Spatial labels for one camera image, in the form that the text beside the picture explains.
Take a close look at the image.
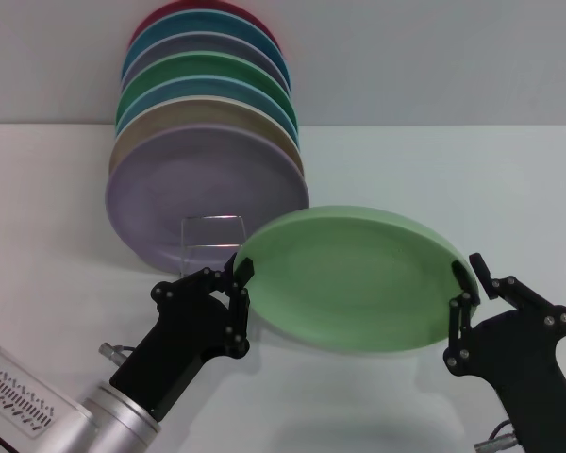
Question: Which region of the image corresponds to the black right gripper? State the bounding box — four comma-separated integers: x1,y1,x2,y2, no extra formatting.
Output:
444,252,566,453

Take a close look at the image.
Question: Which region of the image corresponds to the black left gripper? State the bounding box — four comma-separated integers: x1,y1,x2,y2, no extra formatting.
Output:
108,252,257,422

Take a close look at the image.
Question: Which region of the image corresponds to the light green plate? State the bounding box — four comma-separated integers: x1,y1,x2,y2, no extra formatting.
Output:
233,205,478,354

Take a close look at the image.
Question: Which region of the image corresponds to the purple plate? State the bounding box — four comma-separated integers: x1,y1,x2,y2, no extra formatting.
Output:
105,123,311,279

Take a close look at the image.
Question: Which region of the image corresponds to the beige plate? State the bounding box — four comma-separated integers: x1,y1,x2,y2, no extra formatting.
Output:
108,93,307,185

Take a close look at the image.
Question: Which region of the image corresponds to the light blue plate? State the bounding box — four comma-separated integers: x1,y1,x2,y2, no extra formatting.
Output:
115,74,301,138

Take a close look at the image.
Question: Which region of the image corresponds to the dark green plate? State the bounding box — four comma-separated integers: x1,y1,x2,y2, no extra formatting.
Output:
115,50,297,128

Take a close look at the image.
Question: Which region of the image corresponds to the grey lavender plate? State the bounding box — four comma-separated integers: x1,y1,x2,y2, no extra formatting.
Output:
121,31,291,95

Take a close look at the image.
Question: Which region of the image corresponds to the teal plate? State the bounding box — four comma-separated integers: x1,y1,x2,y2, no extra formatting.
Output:
121,9,291,91

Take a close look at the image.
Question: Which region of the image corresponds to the red plate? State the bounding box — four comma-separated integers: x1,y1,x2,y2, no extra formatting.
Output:
130,0,284,53

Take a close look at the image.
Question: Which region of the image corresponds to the metal wire plate rack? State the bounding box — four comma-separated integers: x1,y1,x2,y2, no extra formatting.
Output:
177,214,247,277

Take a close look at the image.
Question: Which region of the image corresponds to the silver cable connector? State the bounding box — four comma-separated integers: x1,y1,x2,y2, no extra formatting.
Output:
98,343,138,368
474,417,523,453

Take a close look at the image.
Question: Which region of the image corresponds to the white vented wrist camera box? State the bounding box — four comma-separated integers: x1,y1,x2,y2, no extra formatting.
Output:
0,346,100,453

